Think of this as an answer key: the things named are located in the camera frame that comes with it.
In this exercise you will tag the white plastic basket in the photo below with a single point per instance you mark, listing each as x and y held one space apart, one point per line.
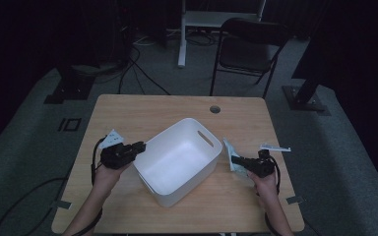
177 160

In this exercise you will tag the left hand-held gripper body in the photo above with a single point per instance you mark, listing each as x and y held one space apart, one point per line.
116 156

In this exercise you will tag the white desk frame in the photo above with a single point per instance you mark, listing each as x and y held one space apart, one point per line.
210 19

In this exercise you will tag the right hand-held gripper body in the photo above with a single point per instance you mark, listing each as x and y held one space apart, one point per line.
263 167

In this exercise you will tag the person's left hand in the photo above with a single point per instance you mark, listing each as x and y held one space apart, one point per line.
106 180

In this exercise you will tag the grey tape strip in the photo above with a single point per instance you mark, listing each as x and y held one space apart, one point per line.
295 199
60 205

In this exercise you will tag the person's right hand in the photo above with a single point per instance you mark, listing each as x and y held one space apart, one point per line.
265 188

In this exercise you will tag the black folding chair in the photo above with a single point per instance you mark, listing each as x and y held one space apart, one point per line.
246 49

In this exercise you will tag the light blue cloth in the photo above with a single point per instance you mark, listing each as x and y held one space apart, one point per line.
230 150

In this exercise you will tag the black metal stand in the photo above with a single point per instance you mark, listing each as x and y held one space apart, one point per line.
305 98
70 88

